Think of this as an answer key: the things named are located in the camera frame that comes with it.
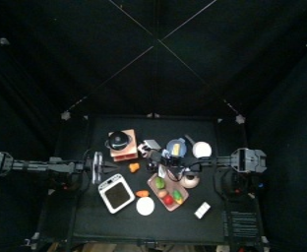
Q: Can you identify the orange toy starfruit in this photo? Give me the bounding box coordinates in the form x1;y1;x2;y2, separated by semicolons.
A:
127;162;141;174

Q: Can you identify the grey white small box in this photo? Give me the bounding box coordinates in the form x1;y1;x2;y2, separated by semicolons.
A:
143;139;163;152

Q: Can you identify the wooden toy stove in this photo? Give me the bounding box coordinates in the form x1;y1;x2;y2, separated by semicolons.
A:
109;128;139;162

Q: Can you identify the blue toy pan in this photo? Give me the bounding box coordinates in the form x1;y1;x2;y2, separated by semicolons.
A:
165;134;195;158

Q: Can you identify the green toy vegetable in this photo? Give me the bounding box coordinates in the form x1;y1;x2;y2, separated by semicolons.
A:
155;177;167;190

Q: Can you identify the beige toy teapot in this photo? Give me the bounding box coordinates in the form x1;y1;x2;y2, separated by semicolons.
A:
180;171;200;190

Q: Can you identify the black toy pot with lid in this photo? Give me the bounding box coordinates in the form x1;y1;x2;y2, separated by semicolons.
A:
104;130;133;152

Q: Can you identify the white round bowl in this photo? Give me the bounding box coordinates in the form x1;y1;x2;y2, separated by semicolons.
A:
192;141;214;159

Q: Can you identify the white toy oven tray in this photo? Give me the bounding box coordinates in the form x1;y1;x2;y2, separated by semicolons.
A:
97;173;136;215

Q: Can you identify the pink rectangular tray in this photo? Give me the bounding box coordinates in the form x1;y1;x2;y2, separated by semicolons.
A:
145;171;191;213

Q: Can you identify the yellow green toy fruit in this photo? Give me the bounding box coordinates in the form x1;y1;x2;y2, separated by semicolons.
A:
172;189;184;205

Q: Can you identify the white round plate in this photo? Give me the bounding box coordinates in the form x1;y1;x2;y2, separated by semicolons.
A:
135;196;156;217

